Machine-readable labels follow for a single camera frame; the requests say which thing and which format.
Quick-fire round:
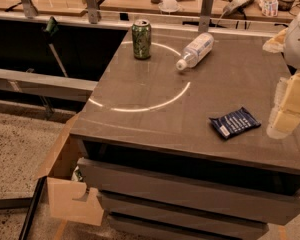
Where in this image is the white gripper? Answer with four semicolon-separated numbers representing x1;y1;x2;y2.
262;13;300;139

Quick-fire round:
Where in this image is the green soda can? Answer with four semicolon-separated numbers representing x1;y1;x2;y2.
132;19;151;59

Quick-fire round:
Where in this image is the open cardboard box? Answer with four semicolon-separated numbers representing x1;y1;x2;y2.
36;115;104;226

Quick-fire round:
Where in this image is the blue rxbar blueberry wrapper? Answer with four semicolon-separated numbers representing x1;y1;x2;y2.
210;107;261;139

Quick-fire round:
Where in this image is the white bowl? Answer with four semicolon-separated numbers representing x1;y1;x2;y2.
159;0;180;13

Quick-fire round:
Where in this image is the green handled tool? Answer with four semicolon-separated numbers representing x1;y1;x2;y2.
42;16;68;77

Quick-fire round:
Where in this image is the clear plastic water bottle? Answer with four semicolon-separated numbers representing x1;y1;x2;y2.
176;33;214;71

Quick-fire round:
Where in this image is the black mesh cup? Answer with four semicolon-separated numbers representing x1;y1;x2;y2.
278;0;295;11

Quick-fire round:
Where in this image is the red white snack packet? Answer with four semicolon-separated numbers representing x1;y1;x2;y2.
259;0;278;17

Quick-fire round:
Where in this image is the grey drawer cabinet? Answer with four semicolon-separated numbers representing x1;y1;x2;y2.
71;29;300;240

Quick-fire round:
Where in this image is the grey handheld device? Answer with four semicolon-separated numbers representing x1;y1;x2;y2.
223;0;255;16

